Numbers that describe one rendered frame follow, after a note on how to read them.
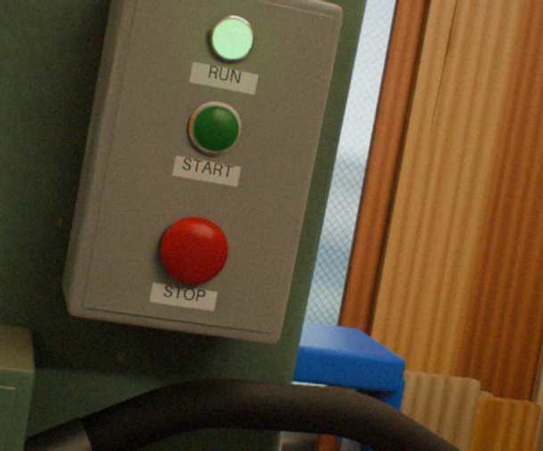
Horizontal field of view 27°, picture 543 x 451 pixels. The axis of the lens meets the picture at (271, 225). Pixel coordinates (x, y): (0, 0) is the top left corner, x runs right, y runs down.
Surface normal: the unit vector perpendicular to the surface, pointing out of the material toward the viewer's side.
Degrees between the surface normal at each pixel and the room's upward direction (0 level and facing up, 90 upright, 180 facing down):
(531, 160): 87
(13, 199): 90
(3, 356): 0
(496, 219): 87
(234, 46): 94
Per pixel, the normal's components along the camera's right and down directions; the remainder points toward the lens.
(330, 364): 0.29, 0.15
